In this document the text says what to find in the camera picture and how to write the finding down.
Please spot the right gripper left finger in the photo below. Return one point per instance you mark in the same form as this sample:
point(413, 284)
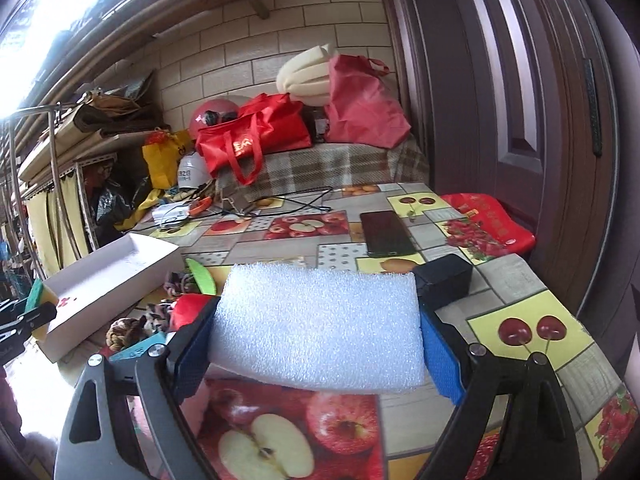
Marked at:
point(98, 440)

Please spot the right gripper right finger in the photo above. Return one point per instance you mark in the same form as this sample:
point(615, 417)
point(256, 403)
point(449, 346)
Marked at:
point(536, 439)

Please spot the braided brown rope toy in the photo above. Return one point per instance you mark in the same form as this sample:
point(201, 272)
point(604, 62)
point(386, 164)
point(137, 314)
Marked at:
point(124, 333)

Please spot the black white scrunchie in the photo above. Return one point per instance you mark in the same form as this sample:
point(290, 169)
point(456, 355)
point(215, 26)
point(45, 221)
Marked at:
point(158, 317)

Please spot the red plush apple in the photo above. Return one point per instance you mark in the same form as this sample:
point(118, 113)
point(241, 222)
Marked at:
point(186, 309)

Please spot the white foam block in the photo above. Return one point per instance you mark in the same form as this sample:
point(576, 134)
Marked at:
point(319, 329)

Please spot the white cardboard tray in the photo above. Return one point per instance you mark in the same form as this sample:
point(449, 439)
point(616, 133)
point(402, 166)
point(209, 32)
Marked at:
point(96, 288)

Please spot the yellow curtain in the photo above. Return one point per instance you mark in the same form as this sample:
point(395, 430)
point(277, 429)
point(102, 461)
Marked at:
point(52, 243)

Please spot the fruit pattern tablecloth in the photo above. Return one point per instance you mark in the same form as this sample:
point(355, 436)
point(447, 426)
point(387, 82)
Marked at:
point(253, 430)

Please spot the black garbage bag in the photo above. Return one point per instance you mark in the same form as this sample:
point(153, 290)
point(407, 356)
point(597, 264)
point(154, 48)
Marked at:
point(114, 206)

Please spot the white power bank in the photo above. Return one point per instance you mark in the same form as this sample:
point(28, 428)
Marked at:
point(170, 213)

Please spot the small black box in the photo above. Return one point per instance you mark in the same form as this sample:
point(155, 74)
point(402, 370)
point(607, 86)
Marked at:
point(441, 281)

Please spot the metal storage shelf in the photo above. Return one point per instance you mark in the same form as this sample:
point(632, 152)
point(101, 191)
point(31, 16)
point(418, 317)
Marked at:
point(112, 125)

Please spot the red cushion stool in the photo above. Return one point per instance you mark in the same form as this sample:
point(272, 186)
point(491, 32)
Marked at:
point(487, 229)

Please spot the metal clothes rack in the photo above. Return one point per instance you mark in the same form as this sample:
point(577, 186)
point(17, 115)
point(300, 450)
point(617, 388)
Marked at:
point(54, 156)

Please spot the yellow shopping bag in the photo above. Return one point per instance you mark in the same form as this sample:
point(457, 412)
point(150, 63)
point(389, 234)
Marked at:
point(162, 151)

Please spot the white helmet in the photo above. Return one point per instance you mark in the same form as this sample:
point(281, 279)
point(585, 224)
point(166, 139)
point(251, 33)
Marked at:
point(192, 172)

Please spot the black smartphone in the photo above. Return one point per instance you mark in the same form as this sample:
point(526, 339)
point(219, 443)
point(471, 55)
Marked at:
point(385, 234)

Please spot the pink helmet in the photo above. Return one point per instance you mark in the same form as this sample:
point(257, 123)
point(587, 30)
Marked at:
point(211, 113)

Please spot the plaid covered bench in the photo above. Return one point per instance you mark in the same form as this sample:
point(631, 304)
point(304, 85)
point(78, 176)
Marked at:
point(328, 164)

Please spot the red tote bag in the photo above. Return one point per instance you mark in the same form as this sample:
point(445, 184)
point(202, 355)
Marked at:
point(266, 124)

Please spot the cream foam stack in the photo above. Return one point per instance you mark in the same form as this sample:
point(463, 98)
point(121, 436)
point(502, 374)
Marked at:
point(305, 78)

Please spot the brown door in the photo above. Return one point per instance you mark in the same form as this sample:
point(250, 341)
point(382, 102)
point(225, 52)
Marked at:
point(536, 103)

